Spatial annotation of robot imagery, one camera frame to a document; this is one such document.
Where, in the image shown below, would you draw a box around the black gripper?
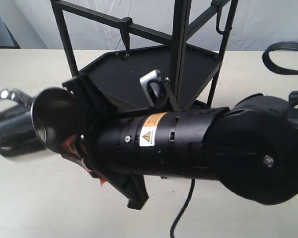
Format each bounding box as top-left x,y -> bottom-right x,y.
60,75 -> 149,210

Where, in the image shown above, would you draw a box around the stainless steel mug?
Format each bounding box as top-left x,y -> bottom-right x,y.
0,87 -> 75,161

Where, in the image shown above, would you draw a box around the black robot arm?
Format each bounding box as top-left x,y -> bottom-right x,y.
63,75 -> 298,210

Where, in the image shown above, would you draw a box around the black metal shelf rack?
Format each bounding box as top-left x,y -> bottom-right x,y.
51,0 -> 238,110

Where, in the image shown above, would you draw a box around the black metal hook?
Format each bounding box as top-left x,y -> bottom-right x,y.
211,0 -> 232,35
116,17 -> 133,61

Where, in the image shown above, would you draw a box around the black round cable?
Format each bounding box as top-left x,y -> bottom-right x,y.
170,178 -> 196,238

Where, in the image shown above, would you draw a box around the black flat ribbon cable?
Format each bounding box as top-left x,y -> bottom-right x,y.
262,41 -> 298,77

